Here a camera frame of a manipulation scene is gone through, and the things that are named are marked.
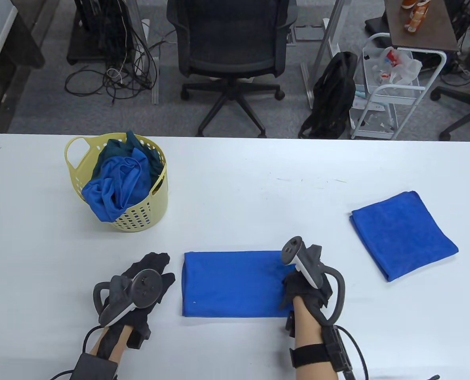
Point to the white rolling cart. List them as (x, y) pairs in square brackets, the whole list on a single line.
[(397, 101)]

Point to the yellow plastic laundry basket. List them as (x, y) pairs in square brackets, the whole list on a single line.
[(140, 217)]

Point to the orange bottle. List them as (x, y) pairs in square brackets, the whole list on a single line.
[(415, 18)]

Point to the dark teal clothes garment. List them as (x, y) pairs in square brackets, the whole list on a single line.
[(116, 150)]

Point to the black office chair base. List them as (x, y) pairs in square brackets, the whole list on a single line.
[(468, 103)]

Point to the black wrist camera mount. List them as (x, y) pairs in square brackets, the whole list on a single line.
[(290, 322), (140, 340)]

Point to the person's right forearm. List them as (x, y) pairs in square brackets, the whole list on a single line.
[(306, 328)]

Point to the black mesh office chair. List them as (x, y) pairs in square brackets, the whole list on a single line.
[(231, 35)]

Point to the white desk with dark side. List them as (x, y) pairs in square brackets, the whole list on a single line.
[(21, 47)]

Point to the grey handheld controller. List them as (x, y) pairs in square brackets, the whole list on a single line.
[(314, 269), (144, 287)]

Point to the white metal desk leg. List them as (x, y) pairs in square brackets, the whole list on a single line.
[(330, 31)]

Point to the black backpack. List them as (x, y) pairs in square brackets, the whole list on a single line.
[(334, 91)]

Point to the black flat stand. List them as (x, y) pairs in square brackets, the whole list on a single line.
[(377, 25)]

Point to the person's left forearm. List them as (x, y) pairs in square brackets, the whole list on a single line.
[(124, 344)]

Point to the blue towel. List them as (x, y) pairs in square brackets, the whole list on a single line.
[(227, 285), (401, 233)]

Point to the black computer tower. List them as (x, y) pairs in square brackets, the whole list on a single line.
[(96, 23)]

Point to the person's right hand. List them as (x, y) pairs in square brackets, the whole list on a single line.
[(298, 289)]

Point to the person's left hand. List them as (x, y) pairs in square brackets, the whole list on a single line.
[(154, 263)]

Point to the grey floor plate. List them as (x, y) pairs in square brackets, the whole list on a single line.
[(308, 33)]

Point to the white plastic bag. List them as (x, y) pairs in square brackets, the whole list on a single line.
[(407, 69)]

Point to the grey metal desk leg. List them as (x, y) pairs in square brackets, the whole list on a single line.
[(155, 87)]

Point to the brown wooden side table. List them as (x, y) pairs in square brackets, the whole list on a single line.
[(429, 27)]

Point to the blue shirt clothes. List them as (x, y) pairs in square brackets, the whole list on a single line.
[(108, 190)]

